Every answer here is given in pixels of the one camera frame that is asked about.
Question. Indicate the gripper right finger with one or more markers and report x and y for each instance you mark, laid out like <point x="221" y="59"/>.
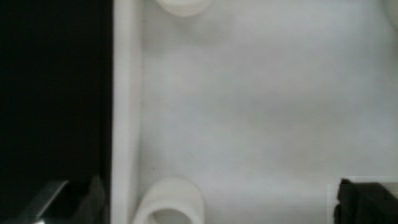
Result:
<point x="367" y="204"/>

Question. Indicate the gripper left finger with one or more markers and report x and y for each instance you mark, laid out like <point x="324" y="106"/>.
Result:
<point x="70" y="203"/>

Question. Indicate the white square table top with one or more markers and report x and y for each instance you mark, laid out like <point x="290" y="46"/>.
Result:
<point x="255" y="105"/>

